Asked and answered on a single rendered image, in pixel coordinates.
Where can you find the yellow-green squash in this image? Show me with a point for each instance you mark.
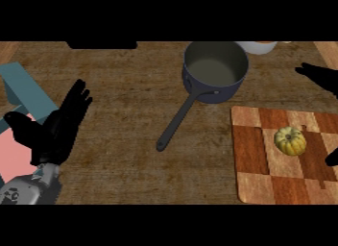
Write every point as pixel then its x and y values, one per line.
pixel 291 141

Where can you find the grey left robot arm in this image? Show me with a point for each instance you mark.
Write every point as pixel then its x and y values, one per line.
pixel 27 189

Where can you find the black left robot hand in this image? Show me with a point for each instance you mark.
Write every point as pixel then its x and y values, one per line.
pixel 56 134

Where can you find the white cup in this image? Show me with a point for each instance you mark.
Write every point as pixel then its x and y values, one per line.
pixel 257 47

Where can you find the checkered wooden cutting board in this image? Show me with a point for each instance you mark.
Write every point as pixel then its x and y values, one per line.
pixel 258 150

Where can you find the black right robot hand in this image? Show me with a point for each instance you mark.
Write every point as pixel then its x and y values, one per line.
pixel 329 80

